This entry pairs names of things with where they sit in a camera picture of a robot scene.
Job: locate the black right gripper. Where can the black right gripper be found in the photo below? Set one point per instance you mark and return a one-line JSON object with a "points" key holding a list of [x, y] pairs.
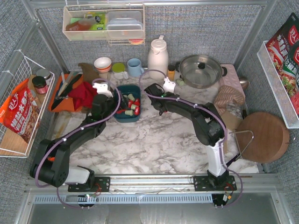
{"points": [[152, 90]]}

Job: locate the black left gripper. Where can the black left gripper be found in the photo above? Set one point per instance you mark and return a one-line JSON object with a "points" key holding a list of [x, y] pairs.
{"points": [[114, 100]]}

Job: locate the teal storage basket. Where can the teal storage basket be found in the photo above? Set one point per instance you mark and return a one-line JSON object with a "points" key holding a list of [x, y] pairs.
{"points": [[125, 90]]}

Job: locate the striped pink cloth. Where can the striped pink cloth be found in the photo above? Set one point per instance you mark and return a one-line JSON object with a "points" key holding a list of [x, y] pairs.
{"points": [[229, 98]]}

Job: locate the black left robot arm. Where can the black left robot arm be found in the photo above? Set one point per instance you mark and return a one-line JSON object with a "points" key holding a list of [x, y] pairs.
{"points": [[51, 165]]}

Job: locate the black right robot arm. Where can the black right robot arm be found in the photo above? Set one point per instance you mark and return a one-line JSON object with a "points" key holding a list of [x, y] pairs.
{"points": [[208, 126]]}

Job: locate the red coffee capsule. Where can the red coffee capsule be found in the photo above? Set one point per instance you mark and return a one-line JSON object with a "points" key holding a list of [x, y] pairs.
{"points": [[137, 111]]}

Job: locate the green coffee capsule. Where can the green coffee capsule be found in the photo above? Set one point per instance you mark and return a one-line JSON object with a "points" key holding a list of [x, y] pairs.
{"points": [[133, 107], [131, 97], [180, 82], [129, 112]]}

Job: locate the right white mesh basket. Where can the right white mesh basket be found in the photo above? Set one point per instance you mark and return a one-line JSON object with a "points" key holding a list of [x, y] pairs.
{"points": [[283, 101]]}

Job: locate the red cloth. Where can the red cloth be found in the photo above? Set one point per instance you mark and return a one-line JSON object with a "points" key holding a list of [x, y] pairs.
{"points": [[83, 95]]}

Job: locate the orange spice bottle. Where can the orange spice bottle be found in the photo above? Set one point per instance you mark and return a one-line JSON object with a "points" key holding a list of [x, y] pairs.
{"points": [[171, 72]]}

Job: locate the brown cloth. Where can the brown cloth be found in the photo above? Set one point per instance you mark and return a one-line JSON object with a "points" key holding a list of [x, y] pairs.
{"points": [[89, 73]]}

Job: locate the orange tray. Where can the orange tray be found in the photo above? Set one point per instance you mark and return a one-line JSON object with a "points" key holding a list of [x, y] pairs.
{"points": [[65, 103]]}

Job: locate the black knife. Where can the black knife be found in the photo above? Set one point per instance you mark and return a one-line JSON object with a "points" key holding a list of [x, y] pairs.
{"points": [[72, 84]]}

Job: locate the green lid white cup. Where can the green lid white cup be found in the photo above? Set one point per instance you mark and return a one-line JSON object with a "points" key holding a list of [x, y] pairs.
{"points": [[119, 71]]}

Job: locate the white orange striped bowl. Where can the white orange striped bowl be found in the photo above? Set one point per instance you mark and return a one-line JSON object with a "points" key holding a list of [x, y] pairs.
{"points": [[103, 64]]}

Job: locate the white thermos jug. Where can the white thermos jug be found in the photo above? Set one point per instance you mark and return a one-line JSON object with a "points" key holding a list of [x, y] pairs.
{"points": [[158, 58]]}

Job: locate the steel pot with lid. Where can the steel pot with lid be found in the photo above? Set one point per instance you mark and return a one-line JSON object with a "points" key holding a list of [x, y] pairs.
{"points": [[200, 71]]}

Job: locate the light blue mug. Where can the light blue mug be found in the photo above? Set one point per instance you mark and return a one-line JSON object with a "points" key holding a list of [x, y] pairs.
{"points": [[135, 68]]}

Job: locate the dark lid jar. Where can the dark lid jar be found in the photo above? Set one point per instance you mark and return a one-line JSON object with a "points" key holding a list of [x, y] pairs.
{"points": [[40, 85]]}

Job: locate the pink egg tray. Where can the pink egg tray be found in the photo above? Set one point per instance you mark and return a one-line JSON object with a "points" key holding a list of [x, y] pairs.
{"points": [[231, 78]]}

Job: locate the green snack packet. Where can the green snack packet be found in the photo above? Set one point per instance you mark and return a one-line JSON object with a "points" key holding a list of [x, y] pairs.
{"points": [[100, 19]]}

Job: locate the clear plastic food container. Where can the clear plastic food container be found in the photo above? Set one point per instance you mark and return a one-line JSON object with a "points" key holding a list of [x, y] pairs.
{"points": [[124, 25]]}

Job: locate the orange seasoning bag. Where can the orange seasoning bag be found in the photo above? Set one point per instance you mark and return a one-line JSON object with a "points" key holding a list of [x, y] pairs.
{"points": [[18, 113]]}

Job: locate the steel ladle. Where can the steel ladle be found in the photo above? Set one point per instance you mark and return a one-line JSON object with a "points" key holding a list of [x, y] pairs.
{"points": [[244, 82]]}

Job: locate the round wooden cutting board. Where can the round wooden cutting board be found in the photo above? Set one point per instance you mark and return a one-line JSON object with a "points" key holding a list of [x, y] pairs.
{"points": [[271, 137]]}

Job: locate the red seasoning packet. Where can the red seasoning packet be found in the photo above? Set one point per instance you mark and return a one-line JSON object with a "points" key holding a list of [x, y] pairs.
{"points": [[283, 49]]}

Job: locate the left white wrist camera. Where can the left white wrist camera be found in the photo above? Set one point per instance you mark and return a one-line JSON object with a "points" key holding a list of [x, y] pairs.
{"points": [[103, 89]]}

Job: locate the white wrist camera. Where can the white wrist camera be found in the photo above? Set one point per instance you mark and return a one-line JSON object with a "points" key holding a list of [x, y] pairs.
{"points": [[169, 86], [103, 89]]}

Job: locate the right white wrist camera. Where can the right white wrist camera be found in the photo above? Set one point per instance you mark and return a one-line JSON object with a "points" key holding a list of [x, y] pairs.
{"points": [[169, 86]]}

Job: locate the metal wire trivet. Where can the metal wire trivet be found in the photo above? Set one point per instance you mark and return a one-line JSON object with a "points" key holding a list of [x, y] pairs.
{"points": [[243, 140]]}

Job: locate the left white wire basket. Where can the left white wire basket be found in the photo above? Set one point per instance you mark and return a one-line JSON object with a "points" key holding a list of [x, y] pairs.
{"points": [[11, 144]]}

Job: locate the white wall basket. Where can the white wall basket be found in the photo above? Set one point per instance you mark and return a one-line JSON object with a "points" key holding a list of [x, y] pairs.
{"points": [[75, 13]]}

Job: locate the aluminium front rail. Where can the aluminium front rail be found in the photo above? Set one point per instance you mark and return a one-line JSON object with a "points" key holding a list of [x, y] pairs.
{"points": [[182, 184]]}

